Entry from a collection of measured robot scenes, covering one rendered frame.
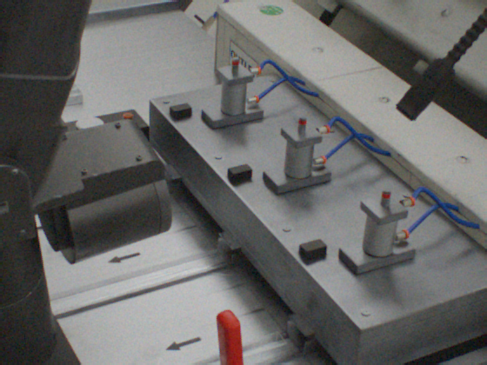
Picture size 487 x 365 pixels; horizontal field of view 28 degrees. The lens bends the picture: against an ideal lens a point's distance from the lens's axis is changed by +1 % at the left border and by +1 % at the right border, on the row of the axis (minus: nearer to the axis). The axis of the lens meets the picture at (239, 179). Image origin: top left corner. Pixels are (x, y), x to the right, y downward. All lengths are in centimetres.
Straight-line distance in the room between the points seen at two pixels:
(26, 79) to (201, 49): 70
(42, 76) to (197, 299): 35
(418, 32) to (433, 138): 12
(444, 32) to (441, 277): 27
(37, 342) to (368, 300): 23
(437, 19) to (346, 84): 10
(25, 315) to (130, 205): 8
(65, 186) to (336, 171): 34
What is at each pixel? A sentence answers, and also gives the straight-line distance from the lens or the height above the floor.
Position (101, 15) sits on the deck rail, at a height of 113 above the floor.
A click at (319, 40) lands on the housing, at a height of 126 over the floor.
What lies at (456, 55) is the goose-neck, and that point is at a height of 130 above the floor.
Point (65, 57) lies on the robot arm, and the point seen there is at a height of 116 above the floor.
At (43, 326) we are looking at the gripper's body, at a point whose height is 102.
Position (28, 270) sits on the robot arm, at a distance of 53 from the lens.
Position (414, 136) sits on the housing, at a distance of 82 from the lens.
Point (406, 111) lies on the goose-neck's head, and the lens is 68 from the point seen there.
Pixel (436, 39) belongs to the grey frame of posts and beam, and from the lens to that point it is 88.
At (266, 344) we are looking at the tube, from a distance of 69.
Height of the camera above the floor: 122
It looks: 7 degrees down
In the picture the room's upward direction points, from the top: 40 degrees clockwise
